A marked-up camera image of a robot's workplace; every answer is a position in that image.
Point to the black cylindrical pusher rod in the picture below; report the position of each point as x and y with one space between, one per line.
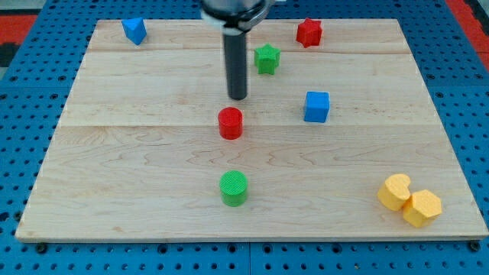
235 54

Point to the green star block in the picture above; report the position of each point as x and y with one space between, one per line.
266 59

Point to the red star block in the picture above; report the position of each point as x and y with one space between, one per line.
309 32

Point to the red cylinder block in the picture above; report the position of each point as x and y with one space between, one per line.
230 123

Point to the blue cube block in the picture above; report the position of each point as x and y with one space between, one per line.
316 107

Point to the blue triangle block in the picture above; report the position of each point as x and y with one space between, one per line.
134 29

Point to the green cylinder block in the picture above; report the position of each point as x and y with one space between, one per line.
233 188

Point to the light wooden board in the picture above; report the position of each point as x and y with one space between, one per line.
137 155

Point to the yellow heart block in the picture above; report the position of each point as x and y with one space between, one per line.
395 191

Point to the yellow hexagon block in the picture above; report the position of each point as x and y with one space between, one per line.
422 208

